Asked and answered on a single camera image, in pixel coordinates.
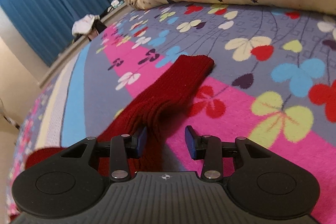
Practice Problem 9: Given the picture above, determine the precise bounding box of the red knit sweater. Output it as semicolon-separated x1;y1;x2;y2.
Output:
24;54;215;177

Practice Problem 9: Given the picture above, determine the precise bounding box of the colourful floral bed blanket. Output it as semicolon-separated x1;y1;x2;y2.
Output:
8;3;335;223

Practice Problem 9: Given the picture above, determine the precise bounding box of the white clothes pile on sill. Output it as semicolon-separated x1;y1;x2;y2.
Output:
71;14;96;37

